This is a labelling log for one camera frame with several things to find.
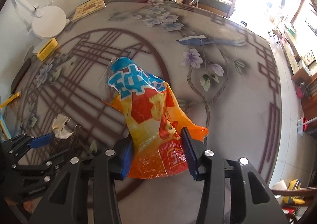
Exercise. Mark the yellow plastic holder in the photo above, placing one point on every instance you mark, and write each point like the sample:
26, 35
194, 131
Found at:
47, 49

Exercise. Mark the framed gold picture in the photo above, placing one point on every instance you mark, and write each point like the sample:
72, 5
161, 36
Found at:
88, 8

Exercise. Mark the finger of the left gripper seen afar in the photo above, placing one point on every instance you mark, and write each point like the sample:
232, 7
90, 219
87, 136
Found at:
41, 141

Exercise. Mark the white round lamp base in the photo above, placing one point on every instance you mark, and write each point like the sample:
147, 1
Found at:
51, 23

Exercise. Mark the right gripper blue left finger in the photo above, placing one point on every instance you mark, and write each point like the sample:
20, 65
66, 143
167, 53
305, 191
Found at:
126, 156

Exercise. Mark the small red waste basket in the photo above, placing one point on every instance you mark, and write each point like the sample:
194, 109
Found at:
302, 91

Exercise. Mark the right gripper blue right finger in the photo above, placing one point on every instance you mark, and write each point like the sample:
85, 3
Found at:
191, 151

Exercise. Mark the orange snack bag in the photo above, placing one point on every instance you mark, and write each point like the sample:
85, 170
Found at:
153, 118

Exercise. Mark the patterned table cloth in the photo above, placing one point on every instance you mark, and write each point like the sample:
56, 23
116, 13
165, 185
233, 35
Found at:
223, 76

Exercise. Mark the dark brown snack wrapper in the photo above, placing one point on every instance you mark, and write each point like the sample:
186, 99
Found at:
62, 137

